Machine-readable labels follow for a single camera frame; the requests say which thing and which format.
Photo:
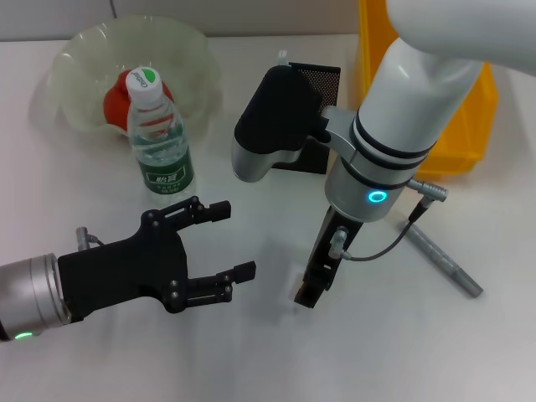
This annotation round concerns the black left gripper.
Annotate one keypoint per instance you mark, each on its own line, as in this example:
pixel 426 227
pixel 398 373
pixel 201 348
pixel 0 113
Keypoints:
pixel 121 272

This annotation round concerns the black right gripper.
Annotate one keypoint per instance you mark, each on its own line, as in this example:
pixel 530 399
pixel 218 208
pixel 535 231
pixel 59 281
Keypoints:
pixel 331 243

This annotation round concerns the beige eraser with barcode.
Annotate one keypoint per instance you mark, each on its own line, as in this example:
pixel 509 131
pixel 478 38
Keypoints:
pixel 298 285

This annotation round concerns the clear green-label water bottle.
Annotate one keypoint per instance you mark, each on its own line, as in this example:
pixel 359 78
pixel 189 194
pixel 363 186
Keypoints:
pixel 165 176

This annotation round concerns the red-orange bumpy orange fruit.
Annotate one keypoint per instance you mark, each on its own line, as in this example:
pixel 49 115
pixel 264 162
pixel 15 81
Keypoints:
pixel 115 100

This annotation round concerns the mint green utility knife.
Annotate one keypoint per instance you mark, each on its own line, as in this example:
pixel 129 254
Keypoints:
pixel 283 56

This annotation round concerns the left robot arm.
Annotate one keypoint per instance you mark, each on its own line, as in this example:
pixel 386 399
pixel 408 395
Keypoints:
pixel 27 295

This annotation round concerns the black mesh pen holder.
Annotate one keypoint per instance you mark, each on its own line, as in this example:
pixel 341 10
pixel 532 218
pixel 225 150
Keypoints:
pixel 324 84

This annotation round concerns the pale green wavy fruit plate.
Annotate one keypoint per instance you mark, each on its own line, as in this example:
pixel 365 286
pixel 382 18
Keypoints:
pixel 84 84

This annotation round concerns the grey glitter pen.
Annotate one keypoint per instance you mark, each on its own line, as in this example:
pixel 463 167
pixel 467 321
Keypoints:
pixel 452 268

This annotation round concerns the yellow plastic storage bin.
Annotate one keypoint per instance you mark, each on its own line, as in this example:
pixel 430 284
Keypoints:
pixel 473 125

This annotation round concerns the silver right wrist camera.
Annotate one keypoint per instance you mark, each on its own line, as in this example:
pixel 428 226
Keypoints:
pixel 276 121

